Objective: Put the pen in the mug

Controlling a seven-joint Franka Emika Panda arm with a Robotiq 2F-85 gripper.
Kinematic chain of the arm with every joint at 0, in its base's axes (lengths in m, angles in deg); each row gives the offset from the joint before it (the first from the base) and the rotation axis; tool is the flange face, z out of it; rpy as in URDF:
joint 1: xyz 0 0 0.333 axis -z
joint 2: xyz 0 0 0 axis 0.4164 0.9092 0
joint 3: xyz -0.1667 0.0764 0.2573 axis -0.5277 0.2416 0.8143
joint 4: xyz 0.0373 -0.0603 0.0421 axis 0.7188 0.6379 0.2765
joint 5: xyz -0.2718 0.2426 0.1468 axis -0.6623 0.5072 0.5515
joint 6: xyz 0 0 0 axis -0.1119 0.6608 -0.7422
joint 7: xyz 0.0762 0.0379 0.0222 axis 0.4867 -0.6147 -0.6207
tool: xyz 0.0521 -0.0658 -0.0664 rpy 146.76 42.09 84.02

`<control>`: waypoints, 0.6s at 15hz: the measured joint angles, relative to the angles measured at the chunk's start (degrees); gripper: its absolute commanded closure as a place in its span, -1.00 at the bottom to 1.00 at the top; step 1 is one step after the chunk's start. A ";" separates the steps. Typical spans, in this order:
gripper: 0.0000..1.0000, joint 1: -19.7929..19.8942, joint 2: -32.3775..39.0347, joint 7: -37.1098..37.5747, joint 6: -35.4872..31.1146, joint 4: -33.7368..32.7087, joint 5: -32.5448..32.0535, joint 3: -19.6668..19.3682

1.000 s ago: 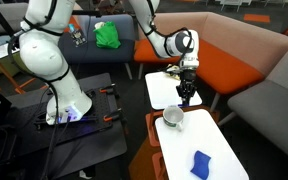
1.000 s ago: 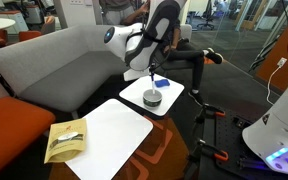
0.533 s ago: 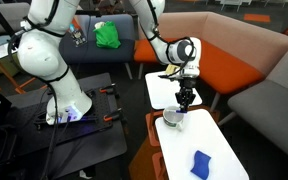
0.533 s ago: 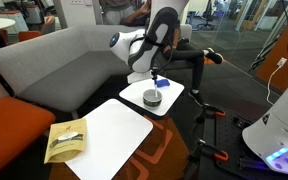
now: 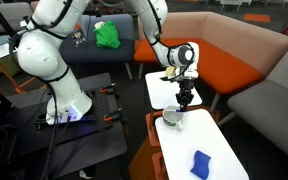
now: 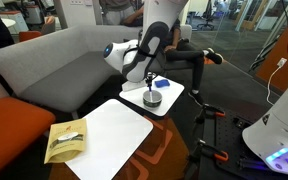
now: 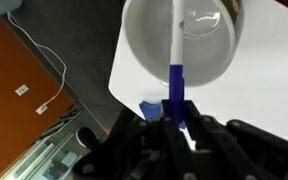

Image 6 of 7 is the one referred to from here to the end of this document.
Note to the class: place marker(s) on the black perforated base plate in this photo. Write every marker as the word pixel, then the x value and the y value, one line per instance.
pixel 224 136

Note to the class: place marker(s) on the seated person in dark sweater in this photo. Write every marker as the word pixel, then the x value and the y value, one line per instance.
pixel 184 55

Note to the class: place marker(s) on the grey sofa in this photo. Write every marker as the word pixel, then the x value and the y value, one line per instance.
pixel 67 66

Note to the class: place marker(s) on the white side table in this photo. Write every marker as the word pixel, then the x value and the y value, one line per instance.
pixel 170 95
pixel 114 140

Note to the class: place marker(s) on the yellow snack pouch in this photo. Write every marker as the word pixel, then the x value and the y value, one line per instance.
pixel 65 150

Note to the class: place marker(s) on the white mug with green band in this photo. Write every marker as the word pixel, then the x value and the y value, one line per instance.
pixel 152 100

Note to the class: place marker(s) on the blue cloth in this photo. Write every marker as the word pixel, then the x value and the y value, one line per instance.
pixel 161 83

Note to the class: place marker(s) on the orange chair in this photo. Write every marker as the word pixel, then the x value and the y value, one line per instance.
pixel 29 35

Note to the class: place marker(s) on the black office chair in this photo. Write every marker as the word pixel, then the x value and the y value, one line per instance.
pixel 206 16

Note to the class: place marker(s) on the orange seat sofa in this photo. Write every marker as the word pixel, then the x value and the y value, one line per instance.
pixel 10 130

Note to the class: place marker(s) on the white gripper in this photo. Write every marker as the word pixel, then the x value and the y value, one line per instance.
pixel 134 86

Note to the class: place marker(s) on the round white table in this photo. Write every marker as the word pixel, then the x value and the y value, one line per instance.
pixel 9 22

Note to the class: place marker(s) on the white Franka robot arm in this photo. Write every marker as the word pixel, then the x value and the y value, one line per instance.
pixel 284 120

